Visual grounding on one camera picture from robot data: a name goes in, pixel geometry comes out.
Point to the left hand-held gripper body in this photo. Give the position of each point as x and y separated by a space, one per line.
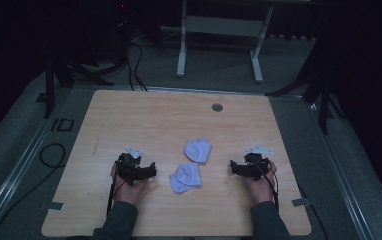
129 168

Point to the metal floor rail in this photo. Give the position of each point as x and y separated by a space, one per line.
15 180
340 173

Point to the person's left hand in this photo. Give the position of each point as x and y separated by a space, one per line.
129 191

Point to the black metal stand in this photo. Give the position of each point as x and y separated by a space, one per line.
49 86
324 100

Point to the person's right hand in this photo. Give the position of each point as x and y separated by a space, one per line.
260 190

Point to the white desk frame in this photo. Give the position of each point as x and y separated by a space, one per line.
219 26

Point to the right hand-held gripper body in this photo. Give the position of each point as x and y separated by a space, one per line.
255 165

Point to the white sock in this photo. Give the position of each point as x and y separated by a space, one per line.
197 150
185 178

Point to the grey table grommet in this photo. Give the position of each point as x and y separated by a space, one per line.
217 107

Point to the grey tape strip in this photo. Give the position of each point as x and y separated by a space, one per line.
301 202
56 206

